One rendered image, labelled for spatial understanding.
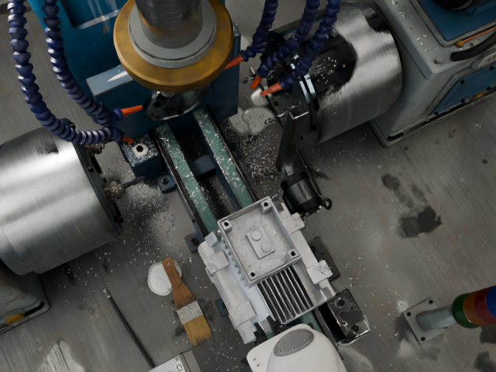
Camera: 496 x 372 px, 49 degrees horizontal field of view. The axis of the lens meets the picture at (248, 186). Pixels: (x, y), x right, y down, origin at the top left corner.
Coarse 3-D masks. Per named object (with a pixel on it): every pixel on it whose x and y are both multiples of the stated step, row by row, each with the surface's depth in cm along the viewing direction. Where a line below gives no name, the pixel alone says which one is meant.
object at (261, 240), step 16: (256, 208) 97; (272, 208) 94; (224, 224) 93; (240, 224) 96; (256, 224) 96; (272, 224) 96; (224, 240) 95; (256, 240) 93; (272, 240) 95; (288, 240) 94; (240, 256) 94; (256, 256) 94; (272, 256) 94; (288, 256) 92; (240, 272) 95; (256, 272) 90; (272, 272) 90
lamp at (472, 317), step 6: (468, 294) 97; (474, 294) 94; (468, 300) 95; (468, 306) 94; (474, 306) 92; (468, 312) 95; (474, 312) 92; (468, 318) 96; (474, 318) 94; (480, 324) 94; (486, 324) 93; (492, 324) 92
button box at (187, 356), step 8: (184, 352) 94; (192, 352) 96; (168, 360) 92; (176, 360) 92; (184, 360) 92; (192, 360) 95; (152, 368) 94; (160, 368) 93; (168, 368) 92; (176, 368) 92; (184, 368) 91; (192, 368) 93
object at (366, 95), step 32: (288, 32) 104; (352, 32) 103; (384, 32) 105; (288, 64) 105; (320, 64) 101; (352, 64) 102; (384, 64) 104; (288, 96) 113; (320, 96) 101; (352, 96) 104; (384, 96) 107; (320, 128) 106
